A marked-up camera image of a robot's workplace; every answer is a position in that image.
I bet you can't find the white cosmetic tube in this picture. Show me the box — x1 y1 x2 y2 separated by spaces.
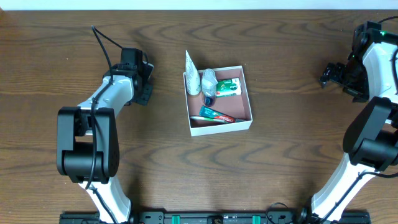
185 50 201 96

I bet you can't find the clear pump spray bottle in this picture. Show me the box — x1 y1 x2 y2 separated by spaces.
201 68 218 107

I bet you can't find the Colgate toothpaste tube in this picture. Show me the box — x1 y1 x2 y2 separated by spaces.
199 106 244 123

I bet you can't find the green white toothbrush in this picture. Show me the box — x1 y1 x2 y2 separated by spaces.
189 116 228 124

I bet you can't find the green soap box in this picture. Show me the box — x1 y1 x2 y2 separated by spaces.
216 78 242 98

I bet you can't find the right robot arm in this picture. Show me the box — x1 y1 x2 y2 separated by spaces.
294 21 397 223

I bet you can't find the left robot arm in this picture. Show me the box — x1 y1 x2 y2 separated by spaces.
57 47 154 223

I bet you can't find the white box pink interior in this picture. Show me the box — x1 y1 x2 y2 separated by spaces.
188 65 252 136

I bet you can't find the black mounting rail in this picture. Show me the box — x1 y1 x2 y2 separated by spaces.
59 209 372 224

